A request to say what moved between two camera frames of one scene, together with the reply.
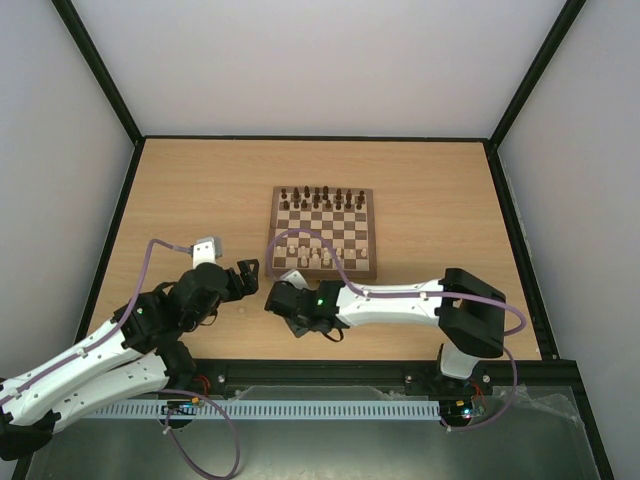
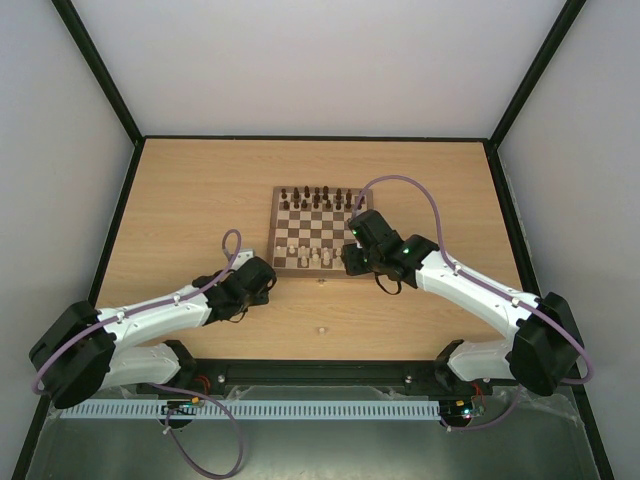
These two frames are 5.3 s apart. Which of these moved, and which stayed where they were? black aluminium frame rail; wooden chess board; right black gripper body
Moved: right black gripper body
Stayed: wooden chess board; black aluminium frame rail
